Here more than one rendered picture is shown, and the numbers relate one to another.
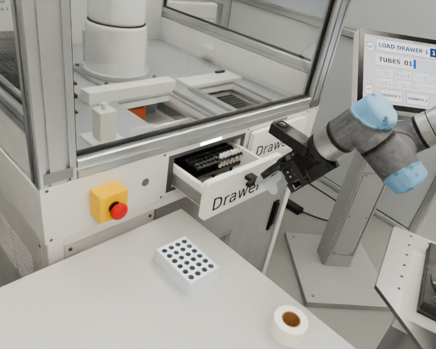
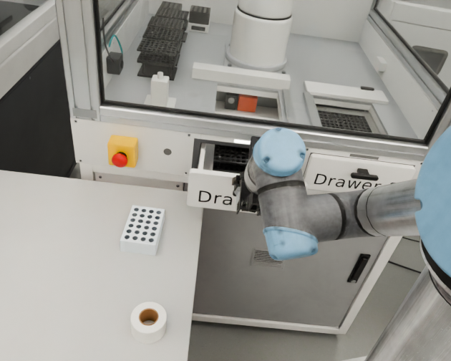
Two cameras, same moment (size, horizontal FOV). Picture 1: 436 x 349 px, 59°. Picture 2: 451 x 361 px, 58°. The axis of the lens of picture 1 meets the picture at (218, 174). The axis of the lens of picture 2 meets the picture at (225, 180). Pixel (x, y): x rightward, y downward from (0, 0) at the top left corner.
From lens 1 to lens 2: 66 cm
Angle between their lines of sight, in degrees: 38
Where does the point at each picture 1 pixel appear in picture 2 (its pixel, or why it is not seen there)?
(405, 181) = (270, 243)
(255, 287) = (174, 282)
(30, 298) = (41, 189)
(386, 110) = (279, 151)
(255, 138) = (311, 162)
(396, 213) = not seen: outside the picture
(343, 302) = not seen: outside the picture
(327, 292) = not seen: outside the picture
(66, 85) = (88, 43)
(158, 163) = (182, 140)
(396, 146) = (278, 199)
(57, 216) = (84, 144)
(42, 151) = (71, 89)
